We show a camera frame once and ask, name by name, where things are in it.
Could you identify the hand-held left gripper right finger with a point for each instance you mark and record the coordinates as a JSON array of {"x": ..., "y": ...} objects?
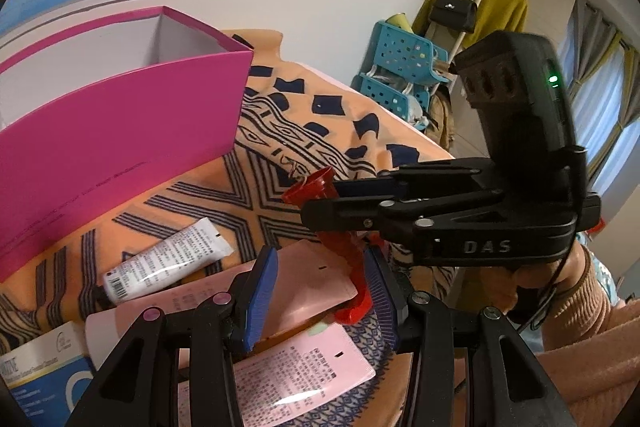
[{"x": 377, "y": 287}]

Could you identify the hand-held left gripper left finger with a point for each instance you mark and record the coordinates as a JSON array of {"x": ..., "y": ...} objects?
[{"x": 260, "y": 292}]

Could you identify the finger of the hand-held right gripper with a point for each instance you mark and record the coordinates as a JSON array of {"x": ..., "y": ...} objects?
[
  {"x": 365, "y": 189},
  {"x": 340, "y": 214}
]

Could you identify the red plastic toy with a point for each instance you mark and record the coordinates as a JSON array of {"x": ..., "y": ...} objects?
[{"x": 357, "y": 297}]

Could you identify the pink tube with white cap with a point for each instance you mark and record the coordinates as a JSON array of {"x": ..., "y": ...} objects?
[{"x": 310, "y": 277}]

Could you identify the pink cardboard box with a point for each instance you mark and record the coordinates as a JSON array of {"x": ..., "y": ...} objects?
[{"x": 125, "y": 132}]

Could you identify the white and blue carton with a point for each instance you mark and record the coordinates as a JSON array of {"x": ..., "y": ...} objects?
[{"x": 40, "y": 357}]

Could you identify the person's right forearm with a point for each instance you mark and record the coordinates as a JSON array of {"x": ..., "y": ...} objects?
[{"x": 590, "y": 357}]

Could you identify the person's right hand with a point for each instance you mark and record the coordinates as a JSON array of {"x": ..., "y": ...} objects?
[{"x": 575, "y": 267}]

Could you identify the tan cloth bag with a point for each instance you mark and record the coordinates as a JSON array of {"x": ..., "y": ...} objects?
[{"x": 440, "y": 122}]

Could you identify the pink flat packet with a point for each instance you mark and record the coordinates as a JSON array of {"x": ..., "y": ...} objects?
[{"x": 300, "y": 377}]

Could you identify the orange patterned blanket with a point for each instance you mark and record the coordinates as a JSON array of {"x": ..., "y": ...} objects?
[{"x": 320, "y": 107}]

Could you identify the white cream tube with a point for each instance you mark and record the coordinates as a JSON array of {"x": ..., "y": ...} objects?
[{"x": 170, "y": 257}]

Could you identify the grey and yellow curtain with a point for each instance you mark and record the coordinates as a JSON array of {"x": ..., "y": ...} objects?
[{"x": 595, "y": 37}]

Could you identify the black handbag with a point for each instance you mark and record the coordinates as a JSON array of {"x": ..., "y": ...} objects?
[{"x": 452, "y": 12}]

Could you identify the blue plastic storage rack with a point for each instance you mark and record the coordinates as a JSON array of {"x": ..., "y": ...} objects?
[{"x": 400, "y": 52}]

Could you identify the yellow-green roll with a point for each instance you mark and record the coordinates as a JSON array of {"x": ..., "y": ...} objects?
[{"x": 402, "y": 23}]

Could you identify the light blue cloth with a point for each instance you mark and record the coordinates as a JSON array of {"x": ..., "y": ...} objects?
[{"x": 617, "y": 282}]

